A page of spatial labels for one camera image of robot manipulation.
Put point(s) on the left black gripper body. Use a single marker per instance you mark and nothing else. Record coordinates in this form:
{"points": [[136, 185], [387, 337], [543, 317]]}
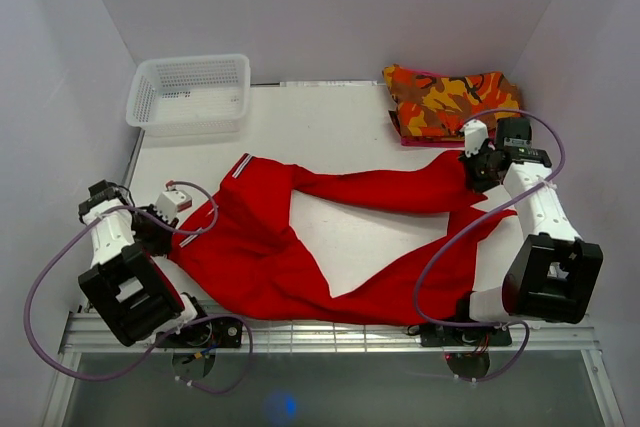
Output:
{"points": [[148, 232]]}

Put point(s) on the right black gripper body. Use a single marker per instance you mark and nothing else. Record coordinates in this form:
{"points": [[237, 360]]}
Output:
{"points": [[477, 169]]}

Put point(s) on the red trousers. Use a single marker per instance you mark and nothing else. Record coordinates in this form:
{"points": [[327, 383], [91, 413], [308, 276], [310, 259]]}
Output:
{"points": [[244, 251]]}

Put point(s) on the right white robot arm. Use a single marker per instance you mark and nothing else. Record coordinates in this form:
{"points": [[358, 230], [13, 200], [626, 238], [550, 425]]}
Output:
{"points": [[553, 274]]}

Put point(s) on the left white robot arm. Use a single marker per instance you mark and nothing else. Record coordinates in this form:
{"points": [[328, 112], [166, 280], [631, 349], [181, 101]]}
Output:
{"points": [[124, 283]]}

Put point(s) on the pink folded trousers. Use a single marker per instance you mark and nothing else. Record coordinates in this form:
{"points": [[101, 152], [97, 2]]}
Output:
{"points": [[424, 113]]}

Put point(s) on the orange camouflage folded trousers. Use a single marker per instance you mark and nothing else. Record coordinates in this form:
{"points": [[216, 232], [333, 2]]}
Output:
{"points": [[490, 95]]}

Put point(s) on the white perforated plastic basket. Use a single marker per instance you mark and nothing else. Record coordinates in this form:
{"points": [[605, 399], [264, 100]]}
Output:
{"points": [[190, 95]]}

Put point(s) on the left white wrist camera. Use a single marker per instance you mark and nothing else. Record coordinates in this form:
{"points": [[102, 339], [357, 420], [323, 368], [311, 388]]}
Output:
{"points": [[170, 203]]}

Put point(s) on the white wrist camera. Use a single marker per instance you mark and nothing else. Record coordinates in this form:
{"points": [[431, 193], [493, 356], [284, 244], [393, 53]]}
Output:
{"points": [[170, 203], [475, 134]]}

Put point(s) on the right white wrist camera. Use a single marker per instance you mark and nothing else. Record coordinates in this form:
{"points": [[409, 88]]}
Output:
{"points": [[475, 134]]}

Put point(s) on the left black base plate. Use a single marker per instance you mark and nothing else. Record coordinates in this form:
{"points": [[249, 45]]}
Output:
{"points": [[222, 332]]}

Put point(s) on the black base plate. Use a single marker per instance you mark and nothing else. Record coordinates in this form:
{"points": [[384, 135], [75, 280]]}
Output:
{"points": [[432, 335], [222, 332]]}

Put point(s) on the aluminium frame rail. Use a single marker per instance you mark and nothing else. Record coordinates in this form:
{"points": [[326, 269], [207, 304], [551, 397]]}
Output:
{"points": [[86, 333]]}

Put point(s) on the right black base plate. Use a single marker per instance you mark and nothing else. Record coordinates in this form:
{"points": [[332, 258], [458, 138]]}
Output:
{"points": [[432, 335]]}

